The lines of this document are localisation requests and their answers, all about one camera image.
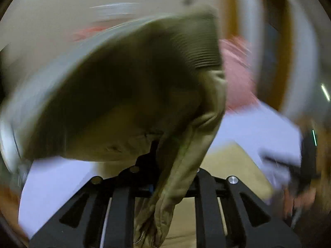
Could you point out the lavender bed sheet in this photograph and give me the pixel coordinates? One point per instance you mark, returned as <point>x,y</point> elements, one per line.
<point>253,129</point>

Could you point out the tan cloth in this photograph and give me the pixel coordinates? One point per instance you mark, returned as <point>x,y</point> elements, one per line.
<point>232,162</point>

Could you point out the olive green pants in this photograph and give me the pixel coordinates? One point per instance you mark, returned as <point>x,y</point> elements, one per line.
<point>142,82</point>

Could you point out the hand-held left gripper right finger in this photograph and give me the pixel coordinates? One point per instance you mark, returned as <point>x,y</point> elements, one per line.
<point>204,187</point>

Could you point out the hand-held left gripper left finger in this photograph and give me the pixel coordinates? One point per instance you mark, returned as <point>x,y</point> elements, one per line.
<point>144,165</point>

